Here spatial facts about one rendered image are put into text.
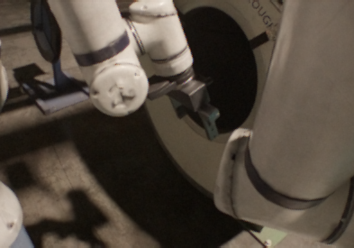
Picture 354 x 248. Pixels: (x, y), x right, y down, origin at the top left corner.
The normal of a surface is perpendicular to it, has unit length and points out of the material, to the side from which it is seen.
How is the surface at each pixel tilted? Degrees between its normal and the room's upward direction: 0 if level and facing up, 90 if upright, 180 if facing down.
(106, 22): 81
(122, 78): 91
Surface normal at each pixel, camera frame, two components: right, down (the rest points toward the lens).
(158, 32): 0.33, 0.55
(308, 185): -0.29, 0.79
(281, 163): -0.77, 0.55
